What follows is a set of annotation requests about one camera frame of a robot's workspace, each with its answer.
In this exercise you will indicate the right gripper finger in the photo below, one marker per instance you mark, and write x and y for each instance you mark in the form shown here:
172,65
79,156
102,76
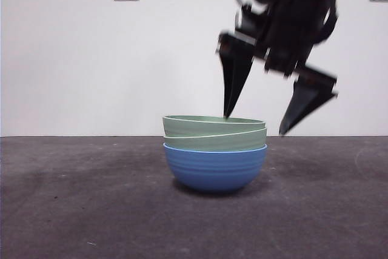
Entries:
306,101
235,68

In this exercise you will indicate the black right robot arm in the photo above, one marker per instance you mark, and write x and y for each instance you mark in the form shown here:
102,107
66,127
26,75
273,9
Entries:
291,13

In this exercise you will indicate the blue bowl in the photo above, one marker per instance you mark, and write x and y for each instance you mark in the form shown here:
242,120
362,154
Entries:
215,168

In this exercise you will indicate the pale green bowl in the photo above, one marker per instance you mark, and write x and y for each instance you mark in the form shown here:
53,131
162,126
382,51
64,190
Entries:
230,143
197,126

